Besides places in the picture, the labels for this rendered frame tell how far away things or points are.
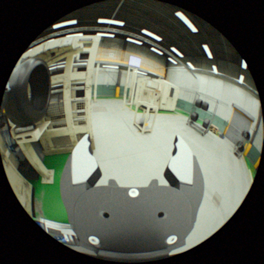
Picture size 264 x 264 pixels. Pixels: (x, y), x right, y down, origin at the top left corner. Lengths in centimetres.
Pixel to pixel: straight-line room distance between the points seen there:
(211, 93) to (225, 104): 197
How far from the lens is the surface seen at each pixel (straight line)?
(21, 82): 70
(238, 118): 1040
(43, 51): 124
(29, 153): 124
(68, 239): 55
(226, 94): 1057
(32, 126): 82
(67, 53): 120
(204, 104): 455
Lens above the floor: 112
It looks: 29 degrees down
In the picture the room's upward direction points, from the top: 9 degrees clockwise
